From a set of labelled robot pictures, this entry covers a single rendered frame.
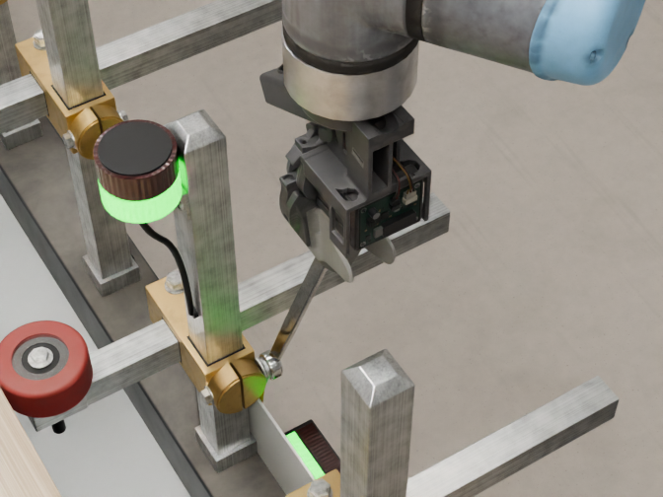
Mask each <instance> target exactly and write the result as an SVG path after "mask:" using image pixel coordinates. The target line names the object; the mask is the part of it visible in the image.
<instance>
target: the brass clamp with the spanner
mask: <svg viewBox="0 0 663 497"><path fill-rule="evenodd" d="M166 278H167V276H166V277H164V278H162V279H160V280H158V281H155V282H153V283H151V284H149V285H147V286H146V287H145V290H146V296H147V302H148V309H149V315H150V320H151V321H152V322H153V323H155V322H157V321H159V320H164V322H165V323H166V325H167V326H168V328H169V329H170V331H171V332H172V334H173V335H174V337H175V338H176V340H177V341H178V343H179V348H180V355H181V361H180V364H181V365H182V367H183V368H184V370H185V372H186V373H187V375H188V376H189V378H190V379H191V381H192V382H193V384H194V385H195V387H196V388H197V390H198V391H199V393H200V396H201V399H202V400H203V402H204V403H205V405H207V404H208V405H212V404H214V405H215V406H216V408H217V409H218V410H219V411H220V412H221V413H225V414H232V413H237V412H240V411H242V410H243V407H244V409H246V408H248V407H249V406H251V405H252V404H254V403H255V402H256V401H257V400H258V399H259V398H260V396H261V395H262V393H263V392H264V389H265V386H266V378H265V376H264V375H263V373H262V372H261V370H260V369H259V368H258V366H257V364H256V360H255V350H254V349H253V347H252V346H251V344H250V343H249V342H248V340H247V339H246V338H245V337H244V336H243V334H242V339H243V348H242V349H240V350H238V351H236V352H234V353H232V354H229V355H227V356H225V357H223V358H221V359H219V360H217V361H215V362H213V363H211V364H209V365H208V364H207V363H206V362H205V360H204V359H203V357H202V356H201V354H200V353H199V351H198V350H197V348H196V347H195V345H194V344H193V343H192V341H191V340H190V338H189V333H188V325H187V317H186V309H185V301H184V292H182V293H181V294H177V295H174V294H170V293H169V292H167V291H166V289H165V282H166Z"/></svg>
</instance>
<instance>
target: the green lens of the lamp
mask: <svg viewBox="0 0 663 497"><path fill-rule="evenodd" d="M99 187H100V193H101V198H102V202H103V205H104V207H105V208H106V210H107V211H108V212H109V213H110V214H111V215H112V216H113V217H115V218H116V219H119V220H121V221H124V222H128V223H148V222H153V221H156V220H159V219H161V218H163V217H165V216H166V215H168V214H169V213H171V212H172V211H173V210H174V209H175V208H176V207H177V205H178V204H179V202H180V200H181V197H182V182H181V174H180V171H179V175H178V177H177V179H176V181H175V182H174V184H173V185H172V186H171V187H170V188H169V189H168V190H166V191H165V192H164V193H162V194H161V195H159V196H157V197H154V198H151V199H148V200H143V201H128V200H123V199H119V198H117V197H115V196H112V195H111V194H109V193H107V192H106V191H105V190H104V189H103V188H102V187H101V185H100V183H99Z"/></svg>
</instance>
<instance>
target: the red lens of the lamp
mask: <svg viewBox="0 0 663 497"><path fill-rule="evenodd" d="M133 121H142V122H149V123H152V124H155V125H157V126H159V127H161V128H162V129H164V130H165V131H166V132H167V133H168V135H169V136H170V135H171V136H170V138H171V140H172V144H173V145H174V146H173V148H174V150H173V151H172V154H173V155H171V156H172V157H170V159H169V160H168V162H167V163H166V164H165V165H164V166H163V167H162V168H160V169H159V170H157V171H155V172H153V173H154V174H153V173H151V174H148V175H145V176H140V177H124V176H120V175H116V174H114V173H112V172H110V171H109V170H107V169H105V167H104V166H103V165H102V164H101V162H100V160H99V158H98V148H97V147H99V144H100V141H101V139H102V138H103V136H104V135H105V134H106V133H107V132H108V131H110V130H111V129H113V128H114V127H116V126H118V125H121V124H124V123H127V122H133ZM93 154H94V160H95V166H96V171H97V177H98V180H99V183H100V185H101V187H102V188H103V189H104V190H105V191H106V192H107V193H109V194H111V195H112V196H115V197H117V198H120V199H125V200H144V199H149V198H152V197H155V196H158V195H160V194H161V193H163V192H165V191H166V190H167V189H169V188H170V187H171V186H172V185H173V184H174V182H175V181H176V179H177V177H178V175H179V170H180V165H179V157H178V149H177V142H176V139H175V137H174V135H173V134H172V132H171V131H170V130H169V129H167V128H166V127H165V126H163V125H161V124H159V123H157V122H154V121H150V120H143V119H133V120H127V121H123V122H120V123H118V124H115V125H113V126H111V127H110V128H108V129H107V130H106V131H104V132H103V133H102V134H101V135H100V136H99V138H98V139H97V141H96V143H95V146H94V152H93Z"/></svg>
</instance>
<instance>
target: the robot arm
mask: <svg viewBox="0 0 663 497"><path fill-rule="evenodd" d="M281 3H282V30H281V40H282V57H283V64H281V65H280V66H279V67H277V68H275V69H273V70H270V71H267V72H264V73H262V74H261V75H260V76H259V80H260V84H261V87H262V91H263V95H264V98H265V101H266V102H267V103H268V104H270V105H272V106H275V107H278V108H281V109H283V110H285V111H288V112H290V113H293V114H295V115H297V116H300V117H302V118H304V119H307V120H309V121H311V122H309V123H307V124H306V129H307V133H306V134H304V135H301V136H299V137H297V138H295V143H294V145H293V146H292V148H291V149H290V151H289V152H288V153H287V154H286V155H285V157H286V159H287V160H288V161H287V165H286V172H287V174H286V175H284V176H282V177H280V178H279V180H280V183H281V190H280V195H279V206H280V211H281V213H282V215H283V217H284V218H285V219H286V221H287V222H288V223H289V225H290V226H291V227H292V228H293V230H294V231H295V232H296V234H297V235H298V236H299V237H300V239H301V240H302V241H303V242H304V244H305V245H306V246H307V248H308V249H309V250H310V251H311V253H312V254H313V255H314V256H315V258H316V259H317V260H318V261H319V263H320V264H321V265H322V266H323V267H324V268H326V269H328V270H330V271H332V272H335V273H337V274H338V275H340V276H341V277H342V278H343V279H344V280H345V281H346V282H348V283H352V282H353V281H354V278H353V272H352V269H351V267H350V266H351V264H352V263H353V261H354V260H355V259H356V257H357V256H358V254H359V253H360V252H361V250H362V249H367V250H369V251H370V252H371V253H373V254H374V255H376V256H377V257H378V258H380V259H381V260H383V261H384V262H385V263H387V264H392V263H393V262H394V261H395V258H396V252H395V248H394V246H393V244H392V242H391V240H390V238H389V236H390V235H392V234H394V233H396V232H398V231H400V230H403V229H405V228H407V227H409V226H411V225H413V224H415V223H417V222H419V221H420V219H421V218H422V219H423V220H424V221H427V220H428V214H429V200H430V185H431V172H432V171H431V170H430V169H429V168H428V167H427V166H426V164H425V163H424V162H423V161H422V160H421V159H420V158H419V157H418V156H417V155H416V154H415V152H414V151H413V150H412V149H411V148H410V147H409V146H408V145H407V144H406V142H405V141H404V139H403V138H405V137H407V136H409V135H411V134H413V133H414V118H413V117H412V116H411V115H410V113H409V112H408V111H407V110H406V109H405V108H404V107H403V106H402V104H403V103H404V102H405V101H406V100H407V99H408V98H409V97H410V96H411V94H412V92H413V90H414V87H415V85H416V81H417V64H418V47H419V41H420V40H421V41H425V42H428V43H431V44H435V45H438V46H442V47H445V48H449V49H452V50H455V51H459V52H462V53H466V54H468V55H472V56H475V57H479V58H482V59H486V60H489V61H493V62H496V63H500V64H503V65H507V66H510V67H514V68H517V69H521V70H524V71H528V72H531V73H534V74H535V75H536V76H537V77H539V78H541V79H543V80H548V81H555V80H560V81H564V82H569V83H573V84H577V85H582V86H590V85H595V84H597V83H599V82H601V81H603V80H604V79H606V78H607V77H608V76H609V75H610V74H611V73H612V71H613V70H614V69H615V67H616V66H617V65H618V63H619V61H620V60H621V58H622V56H623V54H624V53H625V51H626V46H627V43H628V40H629V38H630V36H632V35H633V32H634V30H635V28H636V25H637V23H638V20H639V17H640V15H641V12H642V9H643V6H644V3H645V0H281ZM423 183H424V193H423ZM422 193H423V203H422ZM337 231H338V232H337Z"/></svg>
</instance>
